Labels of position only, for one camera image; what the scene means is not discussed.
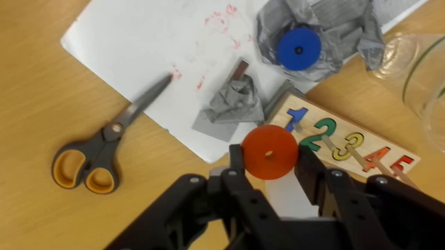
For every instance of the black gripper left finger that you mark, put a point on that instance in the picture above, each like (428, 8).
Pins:
(247, 218)

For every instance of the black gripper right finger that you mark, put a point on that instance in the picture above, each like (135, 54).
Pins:
(346, 218)

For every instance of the wooden number puzzle board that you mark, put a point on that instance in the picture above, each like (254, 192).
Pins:
(339, 142)

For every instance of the crumpled grey tape piece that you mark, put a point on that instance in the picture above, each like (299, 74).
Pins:
(233, 103)

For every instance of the white whiteboard sheet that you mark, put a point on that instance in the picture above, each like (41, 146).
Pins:
(128, 43)

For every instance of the orange grey scissors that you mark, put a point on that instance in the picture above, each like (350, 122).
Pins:
(92, 161)

